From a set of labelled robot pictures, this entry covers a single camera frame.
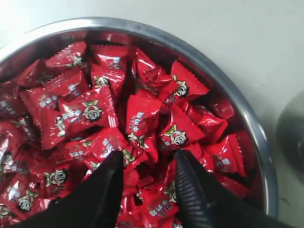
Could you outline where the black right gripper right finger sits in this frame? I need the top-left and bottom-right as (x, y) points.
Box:
(175, 150), (289, 228)

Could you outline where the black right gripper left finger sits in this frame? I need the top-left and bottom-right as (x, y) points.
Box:
(16, 151), (124, 228)

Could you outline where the steel bowl of candies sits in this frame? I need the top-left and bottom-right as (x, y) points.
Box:
(0, 17), (279, 218)

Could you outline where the stainless steel cup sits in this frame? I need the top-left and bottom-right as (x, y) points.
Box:
(276, 92), (304, 182)

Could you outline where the red wrapped candy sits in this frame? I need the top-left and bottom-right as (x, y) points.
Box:
(40, 85), (118, 150)
(125, 89), (162, 163)
(158, 60), (209, 106)
(202, 134), (247, 177)
(158, 105), (206, 157)
(89, 45), (130, 80)
(45, 41), (87, 72)

